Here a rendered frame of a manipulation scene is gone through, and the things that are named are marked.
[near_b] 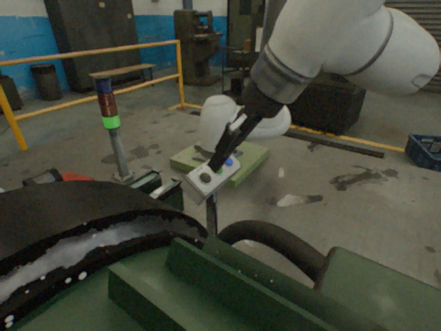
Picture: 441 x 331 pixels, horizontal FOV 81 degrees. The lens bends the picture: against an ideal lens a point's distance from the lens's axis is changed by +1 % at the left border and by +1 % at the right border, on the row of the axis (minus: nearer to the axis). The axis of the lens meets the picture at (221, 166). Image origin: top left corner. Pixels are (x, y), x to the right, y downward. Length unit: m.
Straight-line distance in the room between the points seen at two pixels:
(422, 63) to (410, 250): 0.63
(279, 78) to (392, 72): 0.16
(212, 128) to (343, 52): 0.75
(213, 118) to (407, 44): 0.74
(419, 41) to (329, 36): 0.15
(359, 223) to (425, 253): 0.19
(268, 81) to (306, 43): 0.08
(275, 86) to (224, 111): 0.66
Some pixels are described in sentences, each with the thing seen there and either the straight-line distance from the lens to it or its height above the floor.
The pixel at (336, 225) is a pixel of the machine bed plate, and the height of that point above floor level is 0.80.
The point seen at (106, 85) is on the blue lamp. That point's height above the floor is 1.19.
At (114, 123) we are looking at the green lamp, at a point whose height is 1.05.
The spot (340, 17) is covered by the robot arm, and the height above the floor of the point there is 1.41.
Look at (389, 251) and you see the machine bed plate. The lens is 0.96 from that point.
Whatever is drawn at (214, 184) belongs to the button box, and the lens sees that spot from 0.64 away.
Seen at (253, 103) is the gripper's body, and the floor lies 1.29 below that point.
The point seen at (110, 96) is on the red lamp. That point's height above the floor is 1.15.
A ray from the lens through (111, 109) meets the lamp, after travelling 1.07.
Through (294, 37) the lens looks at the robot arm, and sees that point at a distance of 0.39.
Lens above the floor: 1.42
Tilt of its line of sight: 31 degrees down
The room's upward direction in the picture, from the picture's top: straight up
